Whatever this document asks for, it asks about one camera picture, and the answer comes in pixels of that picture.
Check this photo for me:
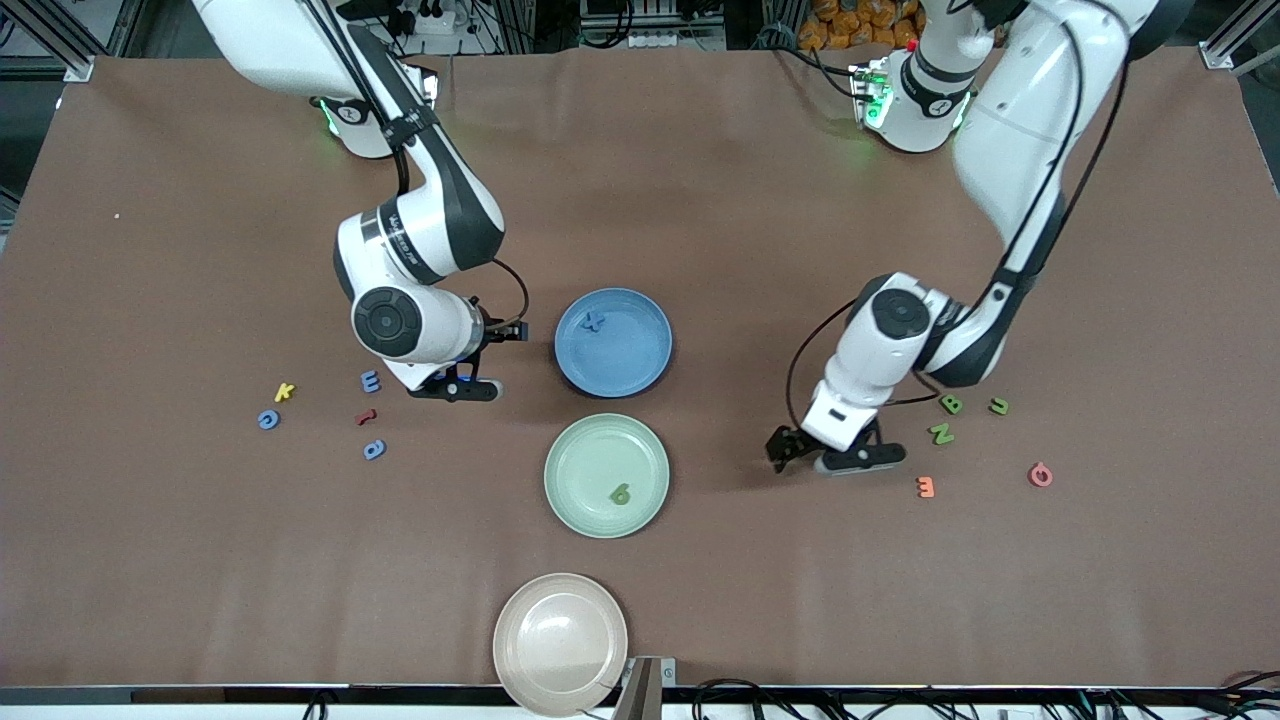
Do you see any aluminium frame profile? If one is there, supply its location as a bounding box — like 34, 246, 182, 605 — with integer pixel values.
1200, 0, 1280, 76
0, 0, 146, 83

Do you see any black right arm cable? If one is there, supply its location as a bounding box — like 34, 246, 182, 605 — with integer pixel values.
300, 0, 530, 331

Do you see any beige round plate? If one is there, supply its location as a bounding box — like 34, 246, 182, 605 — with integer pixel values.
492, 572, 630, 719

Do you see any pale green round plate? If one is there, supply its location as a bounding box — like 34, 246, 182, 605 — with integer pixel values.
543, 412, 671, 540

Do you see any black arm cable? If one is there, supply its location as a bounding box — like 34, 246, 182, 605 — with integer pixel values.
786, 0, 1131, 436
300, 0, 530, 331

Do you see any white power strip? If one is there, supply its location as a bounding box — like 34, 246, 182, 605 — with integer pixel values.
620, 30, 726, 51

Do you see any brown table cover sheet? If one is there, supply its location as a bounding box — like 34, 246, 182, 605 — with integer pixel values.
0, 45, 1280, 691

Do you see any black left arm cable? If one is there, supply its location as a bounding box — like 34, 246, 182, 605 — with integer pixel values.
786, 0, 1131, 436

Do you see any orange mesh bag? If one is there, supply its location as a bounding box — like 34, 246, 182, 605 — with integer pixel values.
798, 0, 921, 53

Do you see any blue round plate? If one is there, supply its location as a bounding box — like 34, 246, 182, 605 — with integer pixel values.
554, 287, 674, 399

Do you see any grey metal mounting bracket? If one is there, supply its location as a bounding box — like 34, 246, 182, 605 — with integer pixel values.
612, 655, 678, 720

